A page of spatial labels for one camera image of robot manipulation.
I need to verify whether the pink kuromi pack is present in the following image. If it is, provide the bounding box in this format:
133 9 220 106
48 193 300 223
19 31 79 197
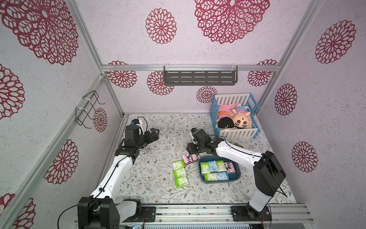
191 154 200 162
225 161 236 174
182 153 194 166

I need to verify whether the green tissue pack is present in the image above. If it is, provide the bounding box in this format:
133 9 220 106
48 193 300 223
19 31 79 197
173 160 185 170
204 173 217 181
200 162 211 175
216 160 227 173
173 168 186 179
174 176 189 188

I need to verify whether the blue tissue pack top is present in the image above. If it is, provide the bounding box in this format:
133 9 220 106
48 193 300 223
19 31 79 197
208 160 219 173

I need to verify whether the blue tissue pack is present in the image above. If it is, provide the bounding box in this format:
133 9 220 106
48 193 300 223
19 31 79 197
216 172 230 181
208 160 219 173

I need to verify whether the green tissue pack top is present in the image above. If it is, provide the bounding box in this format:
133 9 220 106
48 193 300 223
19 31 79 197
216 160 227 173

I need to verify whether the dark teal storage box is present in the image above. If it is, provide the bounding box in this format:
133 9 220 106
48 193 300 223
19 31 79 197
199 156 241 184

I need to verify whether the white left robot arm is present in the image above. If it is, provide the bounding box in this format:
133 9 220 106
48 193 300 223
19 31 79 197
77 120 160 229

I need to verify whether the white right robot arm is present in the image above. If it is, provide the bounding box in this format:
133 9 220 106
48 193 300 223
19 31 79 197
187 128 286 222

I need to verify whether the black-haired plush doll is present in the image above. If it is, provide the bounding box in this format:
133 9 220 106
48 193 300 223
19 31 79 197
216 106 252 130

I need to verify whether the pink plush doll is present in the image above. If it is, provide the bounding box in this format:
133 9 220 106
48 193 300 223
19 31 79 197
217 103 241 117

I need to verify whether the green tissue pack bottom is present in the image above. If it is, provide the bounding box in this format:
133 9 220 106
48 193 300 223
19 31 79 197
174 176 189 188

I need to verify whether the blue white toy crib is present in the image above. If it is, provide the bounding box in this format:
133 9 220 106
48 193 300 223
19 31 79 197
210 93 260 140

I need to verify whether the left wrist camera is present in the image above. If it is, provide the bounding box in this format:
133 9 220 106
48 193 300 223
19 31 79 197
131 118 144 128

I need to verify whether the grey wall shelf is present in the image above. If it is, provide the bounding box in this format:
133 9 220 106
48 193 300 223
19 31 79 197
163 65 238 86

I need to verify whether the black wire wall rack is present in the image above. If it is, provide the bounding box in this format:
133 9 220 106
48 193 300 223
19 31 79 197
74 90 105 129

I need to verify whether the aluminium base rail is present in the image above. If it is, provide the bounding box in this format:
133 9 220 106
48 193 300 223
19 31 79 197
118 204 316 229

